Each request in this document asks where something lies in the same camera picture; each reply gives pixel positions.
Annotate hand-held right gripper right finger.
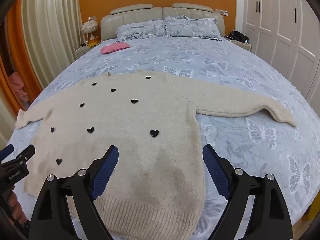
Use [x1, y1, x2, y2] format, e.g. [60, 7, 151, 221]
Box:
[202, 144, 293, 240]

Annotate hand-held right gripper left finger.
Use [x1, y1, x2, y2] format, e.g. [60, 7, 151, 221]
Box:
[28, 145, 119, 240]

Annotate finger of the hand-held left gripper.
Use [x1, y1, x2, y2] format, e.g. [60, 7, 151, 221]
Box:
[0, 144, 14, 161]
[1, 146, 36, 167]

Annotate cream sweater with black hearts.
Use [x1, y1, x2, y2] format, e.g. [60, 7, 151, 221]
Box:
[15, 69, 298, 239]

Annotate pink clothes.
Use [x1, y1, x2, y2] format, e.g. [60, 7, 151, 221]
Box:
[9, 72, 29, 103]

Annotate person's left hand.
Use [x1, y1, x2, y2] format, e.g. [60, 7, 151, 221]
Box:
[5, 189, 28, 228]

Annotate cream curtain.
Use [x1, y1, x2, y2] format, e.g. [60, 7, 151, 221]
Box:
[21, 0, 83, 90]
[0, 90, 23, 143]

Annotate orange curtain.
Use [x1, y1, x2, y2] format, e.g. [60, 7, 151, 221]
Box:
[0, 0, 43, 105]

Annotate bed with butterfly duvet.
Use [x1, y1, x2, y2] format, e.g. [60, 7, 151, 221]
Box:
[5, 39, 320, 239]

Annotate beige nightstand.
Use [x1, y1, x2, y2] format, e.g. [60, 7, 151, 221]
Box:
[76, 44, 97, 60]
[224, 35, 252, 53]

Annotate pink small pillow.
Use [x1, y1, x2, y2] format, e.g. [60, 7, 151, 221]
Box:
[99, 42, 130, 54]

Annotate black bag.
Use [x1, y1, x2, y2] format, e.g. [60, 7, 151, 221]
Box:
[229, 30, 249, 43]

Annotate white feather lamp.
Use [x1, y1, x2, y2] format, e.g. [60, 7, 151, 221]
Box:
[82, 16, 99, 42]

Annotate blue floral pillow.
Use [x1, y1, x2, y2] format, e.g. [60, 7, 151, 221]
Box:
[116, 19, 167, 42]
[162, 15, 225, 42]

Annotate white wardrobe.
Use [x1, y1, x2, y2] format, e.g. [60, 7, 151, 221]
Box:
[235, 0, 320, 105]

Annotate beige padded headboard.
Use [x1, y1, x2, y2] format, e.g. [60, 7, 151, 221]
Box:
[100, 3, 225, 42]

